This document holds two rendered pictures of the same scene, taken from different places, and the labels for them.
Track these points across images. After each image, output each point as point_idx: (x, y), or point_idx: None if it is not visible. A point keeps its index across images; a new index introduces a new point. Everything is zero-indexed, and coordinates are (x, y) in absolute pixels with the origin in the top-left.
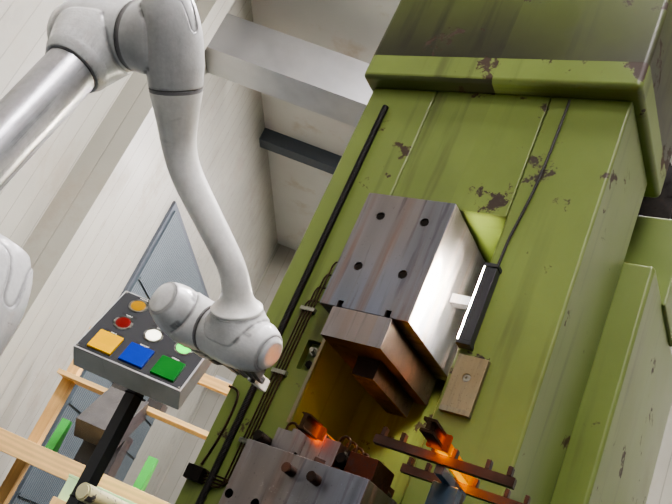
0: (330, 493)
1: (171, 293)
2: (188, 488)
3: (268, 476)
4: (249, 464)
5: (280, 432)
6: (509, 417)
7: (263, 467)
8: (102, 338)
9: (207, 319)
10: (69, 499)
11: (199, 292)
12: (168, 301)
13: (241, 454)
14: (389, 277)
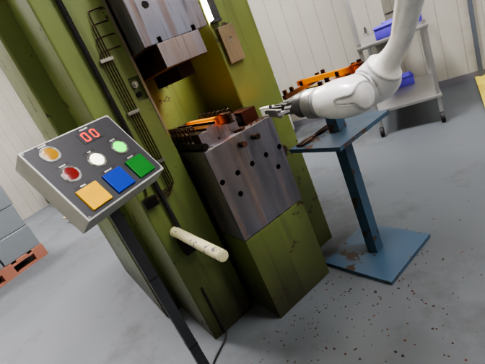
0: (262, 135)
1: (372, 87)
2: (151, 211)
3: (232, 157)
4: (218, 162)
5: (202, 136)
6: (255, 45)
7: (226, 156)
8: (90, 195)
9: (384, 85)
10: (151, 283)
11: (350, 76)
12: (374, 94)
13: (209, 162)
14: (172, 1)
